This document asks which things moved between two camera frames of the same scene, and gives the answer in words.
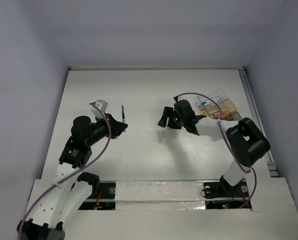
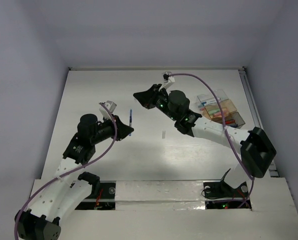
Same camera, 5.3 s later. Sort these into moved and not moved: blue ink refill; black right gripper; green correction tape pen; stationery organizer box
Moved: blue ink refill; black right gripper
Not moved: stationery organizer box; green correction tape pen
